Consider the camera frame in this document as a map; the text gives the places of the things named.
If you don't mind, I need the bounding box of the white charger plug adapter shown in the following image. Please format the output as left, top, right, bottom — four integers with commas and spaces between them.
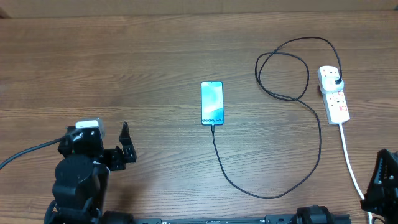
320, 77, 345, 94

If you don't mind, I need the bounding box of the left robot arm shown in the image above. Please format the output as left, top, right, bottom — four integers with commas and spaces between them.
44, 119, 137, 223

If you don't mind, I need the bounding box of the black USB charging cable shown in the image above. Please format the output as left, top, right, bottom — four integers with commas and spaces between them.
210, 36, 344, 200

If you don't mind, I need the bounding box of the blue Samsung Galaxy smartphone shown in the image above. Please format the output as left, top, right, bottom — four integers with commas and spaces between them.
201, 81, 224, 126

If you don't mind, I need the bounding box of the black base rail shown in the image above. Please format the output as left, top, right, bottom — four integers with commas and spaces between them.
99, 205, 351, 224

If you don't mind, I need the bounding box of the white power strip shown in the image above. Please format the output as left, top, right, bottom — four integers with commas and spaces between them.
317, 65, 351, 126

